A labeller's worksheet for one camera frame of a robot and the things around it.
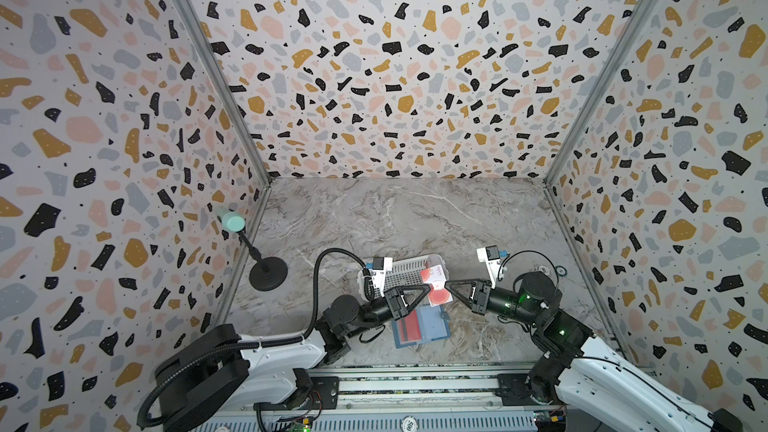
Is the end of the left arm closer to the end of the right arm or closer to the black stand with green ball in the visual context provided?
the end of the right arm

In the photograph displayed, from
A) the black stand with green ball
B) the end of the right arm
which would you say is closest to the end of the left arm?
the end of the right arm

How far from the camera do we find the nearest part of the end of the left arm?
23.0 inches
